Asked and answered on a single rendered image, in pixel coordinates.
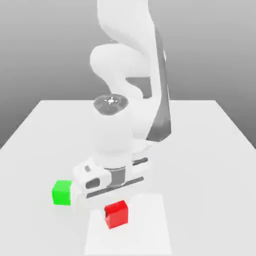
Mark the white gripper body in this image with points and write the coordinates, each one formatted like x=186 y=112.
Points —
x=112 y=197

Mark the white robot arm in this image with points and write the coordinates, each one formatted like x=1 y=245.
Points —
x=116 y=132

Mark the small red cube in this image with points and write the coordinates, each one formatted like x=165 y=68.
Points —
x=117 y=216

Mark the small green cube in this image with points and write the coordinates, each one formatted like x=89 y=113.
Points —
x=61 y=193

